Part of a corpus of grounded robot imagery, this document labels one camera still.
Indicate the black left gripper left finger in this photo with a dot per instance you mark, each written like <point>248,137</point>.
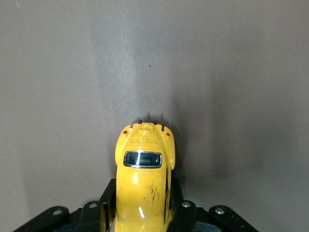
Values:
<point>94,217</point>

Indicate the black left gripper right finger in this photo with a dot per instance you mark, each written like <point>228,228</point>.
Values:
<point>188,217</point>

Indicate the yellow beetle toy car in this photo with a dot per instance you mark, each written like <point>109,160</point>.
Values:
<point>140,183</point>

